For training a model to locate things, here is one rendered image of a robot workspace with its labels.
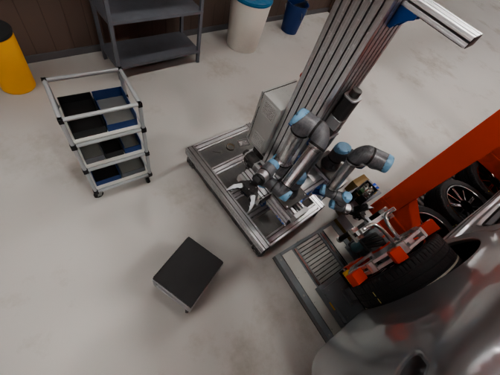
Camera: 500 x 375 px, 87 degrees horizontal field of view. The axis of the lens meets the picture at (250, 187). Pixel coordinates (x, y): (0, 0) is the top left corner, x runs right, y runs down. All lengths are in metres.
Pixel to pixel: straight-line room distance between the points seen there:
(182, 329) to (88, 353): 0.63
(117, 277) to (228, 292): 0.90
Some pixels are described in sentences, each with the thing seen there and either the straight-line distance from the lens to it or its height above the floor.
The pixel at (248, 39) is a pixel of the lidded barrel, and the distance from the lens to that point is 4.50.
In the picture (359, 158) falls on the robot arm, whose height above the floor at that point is 1.29.
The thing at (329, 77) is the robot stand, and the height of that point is 1.59.
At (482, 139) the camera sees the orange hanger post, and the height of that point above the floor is 1.55.
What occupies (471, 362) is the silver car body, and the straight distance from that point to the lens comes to 1.07.
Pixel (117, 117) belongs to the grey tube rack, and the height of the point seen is 0.79.
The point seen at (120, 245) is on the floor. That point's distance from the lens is 2.53.
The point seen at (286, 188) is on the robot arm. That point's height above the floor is 1.17.
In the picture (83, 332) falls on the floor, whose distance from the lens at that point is 2.44.
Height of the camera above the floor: 2.35
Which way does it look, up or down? 56 degrees down
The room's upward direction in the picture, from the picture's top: 25 degrees clockwise
